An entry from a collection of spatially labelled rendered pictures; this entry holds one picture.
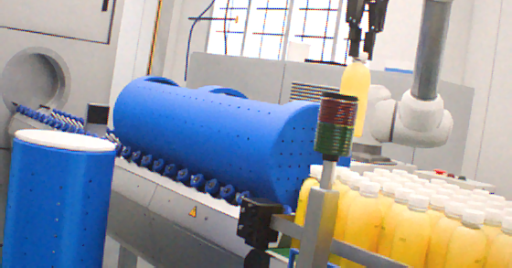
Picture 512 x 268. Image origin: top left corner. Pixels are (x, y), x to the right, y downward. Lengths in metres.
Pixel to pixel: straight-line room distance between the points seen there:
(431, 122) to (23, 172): 1.38
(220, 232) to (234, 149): 0.22
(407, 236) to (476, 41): 3.62
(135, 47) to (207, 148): 5.53
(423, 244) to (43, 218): 0.95
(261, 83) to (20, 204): 2.75
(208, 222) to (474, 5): 3.40
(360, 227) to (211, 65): 3.52
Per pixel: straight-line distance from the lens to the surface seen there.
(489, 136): 4.58
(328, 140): 1.05
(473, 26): 4.77
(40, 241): 1.70
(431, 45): 2.20
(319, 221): 1.07
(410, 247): 1.19
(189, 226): 1.81
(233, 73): 4.47
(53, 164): 1.65
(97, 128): 2.73
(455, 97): 3.64
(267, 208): 1.42
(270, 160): 1.54
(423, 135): 2.33
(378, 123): 2.34
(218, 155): 1.71
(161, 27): 2.98
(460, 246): 1.12
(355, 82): 1.51
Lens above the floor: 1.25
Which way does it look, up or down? 3 degrees down
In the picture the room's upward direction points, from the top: 9 degrees clockwise
